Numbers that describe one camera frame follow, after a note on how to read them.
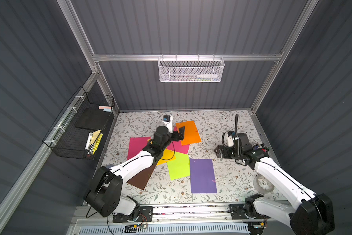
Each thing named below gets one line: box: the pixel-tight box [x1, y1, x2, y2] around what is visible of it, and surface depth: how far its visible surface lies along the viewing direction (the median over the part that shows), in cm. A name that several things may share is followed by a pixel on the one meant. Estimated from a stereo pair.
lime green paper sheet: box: [167, 151, 191, 181], surface depth 93 cm
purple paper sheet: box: [189, 158, 218, 194], surface depth 88 cm
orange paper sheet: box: [176, 120, 202, 146], surface depth 110 cm
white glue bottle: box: [197, 73, 219, 79], surface depth 92 cm
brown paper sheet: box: [126, 164, 156, 190], surface depth 84 cm
